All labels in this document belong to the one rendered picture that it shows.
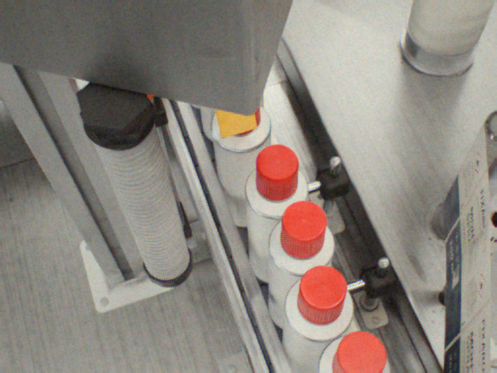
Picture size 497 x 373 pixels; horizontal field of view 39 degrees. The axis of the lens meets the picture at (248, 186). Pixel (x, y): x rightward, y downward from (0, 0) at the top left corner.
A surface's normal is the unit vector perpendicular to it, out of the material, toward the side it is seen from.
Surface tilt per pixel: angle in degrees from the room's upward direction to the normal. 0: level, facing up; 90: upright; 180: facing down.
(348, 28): 0
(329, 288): 3
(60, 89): 90
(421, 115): 0
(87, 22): 90
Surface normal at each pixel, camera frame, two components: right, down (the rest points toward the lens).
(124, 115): -0.02, -0.47
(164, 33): -0.26, 0.86
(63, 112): 0.33, 0.83
